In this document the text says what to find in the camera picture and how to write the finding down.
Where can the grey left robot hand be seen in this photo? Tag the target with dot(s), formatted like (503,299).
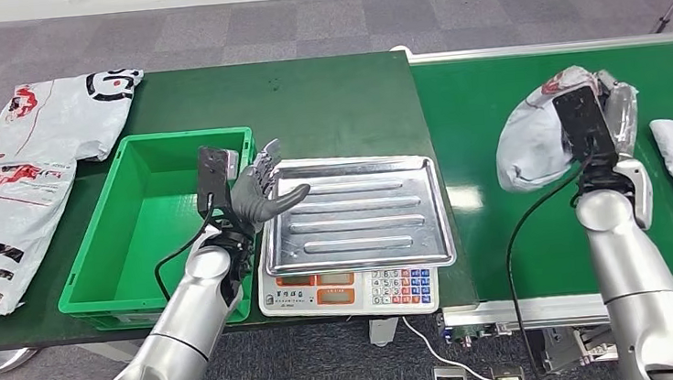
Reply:
(258,201)

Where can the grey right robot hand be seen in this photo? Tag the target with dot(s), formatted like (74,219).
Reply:
(623,115)

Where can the small white parcel bag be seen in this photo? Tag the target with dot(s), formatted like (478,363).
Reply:
(530,141)

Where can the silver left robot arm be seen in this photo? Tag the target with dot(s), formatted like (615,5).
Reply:
(179,342)

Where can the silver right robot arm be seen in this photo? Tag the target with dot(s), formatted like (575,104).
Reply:
(629,260)

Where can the white parcel bag, curved black logo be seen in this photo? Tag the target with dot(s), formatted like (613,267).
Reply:
(56,122)

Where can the large white parcel, black letters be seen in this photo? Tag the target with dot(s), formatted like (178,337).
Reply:
(4,224)

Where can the steel scale tray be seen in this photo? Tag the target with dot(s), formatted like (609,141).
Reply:
(357,217)

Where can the green plastic crate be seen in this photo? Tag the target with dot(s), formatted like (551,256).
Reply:
(133,231)

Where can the white electronic scale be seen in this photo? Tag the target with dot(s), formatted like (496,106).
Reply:
(346,297)

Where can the white table leg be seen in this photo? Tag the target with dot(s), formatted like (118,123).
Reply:
(382,331)

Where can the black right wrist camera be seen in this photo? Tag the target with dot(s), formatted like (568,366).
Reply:
(580,118)

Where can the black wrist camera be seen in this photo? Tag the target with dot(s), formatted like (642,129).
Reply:
(580,118)
(212,175)

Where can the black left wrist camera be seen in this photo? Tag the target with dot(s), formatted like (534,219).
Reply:
(212,175)

